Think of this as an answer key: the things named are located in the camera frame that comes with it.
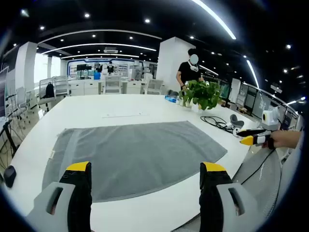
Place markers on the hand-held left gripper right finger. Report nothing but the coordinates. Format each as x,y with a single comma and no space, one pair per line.
241,200

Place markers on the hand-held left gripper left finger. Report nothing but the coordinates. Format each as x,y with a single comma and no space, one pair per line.
48,193

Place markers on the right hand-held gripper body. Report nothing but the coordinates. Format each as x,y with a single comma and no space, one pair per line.
274,118

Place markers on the grey towel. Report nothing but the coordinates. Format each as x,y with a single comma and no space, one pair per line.
135,149

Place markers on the person's right hand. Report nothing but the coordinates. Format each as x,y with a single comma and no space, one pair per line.
281,139

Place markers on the grey curved device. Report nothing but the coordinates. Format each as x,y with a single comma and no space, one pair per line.
237,122

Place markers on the white power adapter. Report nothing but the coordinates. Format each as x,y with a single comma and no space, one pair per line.
228,125

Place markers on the white mesh office chair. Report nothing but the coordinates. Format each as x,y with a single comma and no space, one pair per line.
112,84
154,87
61,84
260,176
21,96
42,101

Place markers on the black rounded object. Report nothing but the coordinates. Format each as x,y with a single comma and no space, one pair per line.
9,176

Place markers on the green potted plant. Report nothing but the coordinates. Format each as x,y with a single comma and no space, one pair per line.
202,94

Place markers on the black tripod stand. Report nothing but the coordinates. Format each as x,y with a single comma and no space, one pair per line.
10,137

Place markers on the blue box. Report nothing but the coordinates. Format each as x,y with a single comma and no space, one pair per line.
171,98

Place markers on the black backpack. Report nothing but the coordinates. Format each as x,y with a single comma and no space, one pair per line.
49,90

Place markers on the large display screen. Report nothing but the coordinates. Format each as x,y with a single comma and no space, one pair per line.
3,94

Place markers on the white table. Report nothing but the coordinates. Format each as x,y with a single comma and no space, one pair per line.
144,106

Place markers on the blue container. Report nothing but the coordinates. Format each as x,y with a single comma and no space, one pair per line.
97,76

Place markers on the black wall monitor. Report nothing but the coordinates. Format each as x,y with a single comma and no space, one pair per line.
84,67

